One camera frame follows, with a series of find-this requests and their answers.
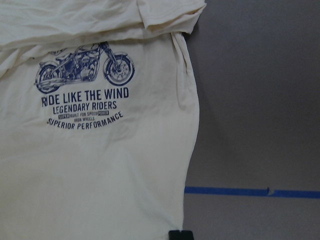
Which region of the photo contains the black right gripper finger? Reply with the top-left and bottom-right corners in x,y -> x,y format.
168,230 -> 194,240

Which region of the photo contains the beige long sleeve shirt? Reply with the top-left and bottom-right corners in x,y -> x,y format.
0,0 -> 206,240

